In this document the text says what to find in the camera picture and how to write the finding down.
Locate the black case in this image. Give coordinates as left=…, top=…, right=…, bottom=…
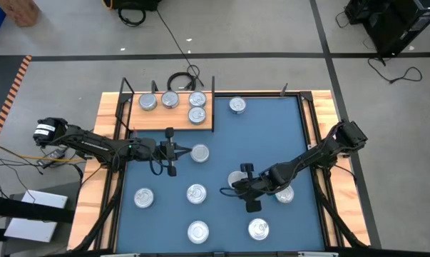
left=102, top=0, right=164, bottom=11

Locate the white flat box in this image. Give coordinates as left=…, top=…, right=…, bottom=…
left=3, top=188, right=69, bottom=243

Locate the coiled black cable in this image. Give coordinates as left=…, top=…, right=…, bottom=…
left=166, top=71, right=198, bottom=92

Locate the green white label seafood can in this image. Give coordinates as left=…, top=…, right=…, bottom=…
left=138, top=92, right=158, bottom=111
left=187, top=220, right=210, bottom=245
left=133, top=187, right=155, bottom=209
left=247, top=218, right=270, bottom=241

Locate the black floor mat striped edge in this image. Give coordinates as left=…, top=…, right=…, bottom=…
left=0, top=54, right=33, bottom=143

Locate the long black floor cable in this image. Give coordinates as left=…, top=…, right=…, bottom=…
left=155, top=9, right=205, bottom=88

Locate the dark blue label seafood can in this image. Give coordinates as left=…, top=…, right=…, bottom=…
left=227, top=170, right=249, bottom=183
left=229, top=96, right=247, bottom=115
left=160, top=90, right=180, bottom=109
left=190, top=143, right=210, bottom=163

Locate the teal label seafood can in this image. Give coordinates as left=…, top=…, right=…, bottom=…
left=274, top=185, right=295, bottom=204
left=188, top=89, right=208, bottom=108
left=186, top=183, right=208, bottom=205
left=188, top=106, right=208, bottom=126

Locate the brown cardboard box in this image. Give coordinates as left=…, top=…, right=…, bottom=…
left=0, top=0, right=41, bottom=28

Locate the black metal table frame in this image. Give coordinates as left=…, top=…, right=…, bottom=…
left=66, top=91, right=383, bottom=257

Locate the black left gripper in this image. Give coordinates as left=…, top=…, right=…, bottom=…
left=153, top=127, right=196, bottom=177

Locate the wooden shelf board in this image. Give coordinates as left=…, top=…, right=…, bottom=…
left=128, top=91, right=214, bottom=131

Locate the yellow cable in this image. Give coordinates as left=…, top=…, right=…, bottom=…
left=0, top=142, right=87, bottom=163

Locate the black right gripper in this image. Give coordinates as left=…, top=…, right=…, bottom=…
left=232, top=163, right=273, bottom=213

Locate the black equipment rack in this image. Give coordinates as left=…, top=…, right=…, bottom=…
left=344, top=0, right=430, bottom=58

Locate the looped black cable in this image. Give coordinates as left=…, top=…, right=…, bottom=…
left=118, top=7, right=147, bottom=28

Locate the black power adapter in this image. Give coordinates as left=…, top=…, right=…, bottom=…
left=36, top=148, right=68, bottom=168

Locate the thick black bar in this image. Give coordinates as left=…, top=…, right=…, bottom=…
left=0, top=194, right=76, bottom=225

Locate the thin black floor cable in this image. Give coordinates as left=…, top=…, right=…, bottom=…
left=367, top=56, right=424, bottom=85

